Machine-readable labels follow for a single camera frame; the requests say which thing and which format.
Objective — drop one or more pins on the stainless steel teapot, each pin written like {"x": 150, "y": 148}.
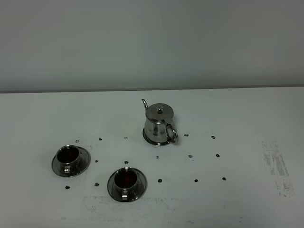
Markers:
{"x": 159, "y": 124}

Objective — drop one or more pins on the right stainless steel teacup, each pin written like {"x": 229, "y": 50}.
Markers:
{"x": 125, "y": 185}

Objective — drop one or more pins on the stainless steel teacup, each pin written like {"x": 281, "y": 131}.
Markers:
{"x": 67, "y": 159}
{"x": 125, "y": 185}

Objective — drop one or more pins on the left stainless steel teacup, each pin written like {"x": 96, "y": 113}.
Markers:
{"x": 67, "y": 159}

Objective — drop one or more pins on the right steel saucer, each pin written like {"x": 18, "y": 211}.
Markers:
{"x": 142, "y": 184}

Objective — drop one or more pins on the steel saucer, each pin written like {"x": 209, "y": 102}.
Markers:
{"x": 83, "y": 164}
{"x": 142, "y": 184}

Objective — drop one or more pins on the left steel saucer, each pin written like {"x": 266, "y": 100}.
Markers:
{"x": 83, "y": 164}

